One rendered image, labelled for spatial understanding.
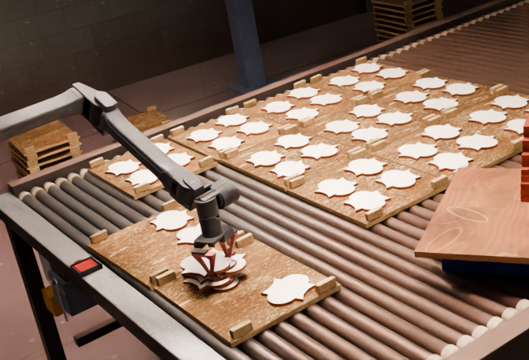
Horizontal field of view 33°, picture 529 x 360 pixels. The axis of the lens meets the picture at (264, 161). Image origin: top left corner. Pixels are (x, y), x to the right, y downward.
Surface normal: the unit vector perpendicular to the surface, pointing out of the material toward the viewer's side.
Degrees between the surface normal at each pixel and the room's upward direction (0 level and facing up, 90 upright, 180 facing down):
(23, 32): 90
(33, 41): 90
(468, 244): 0
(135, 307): 0
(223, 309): 0
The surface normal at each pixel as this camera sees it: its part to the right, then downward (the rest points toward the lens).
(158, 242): -0.17, -0.91
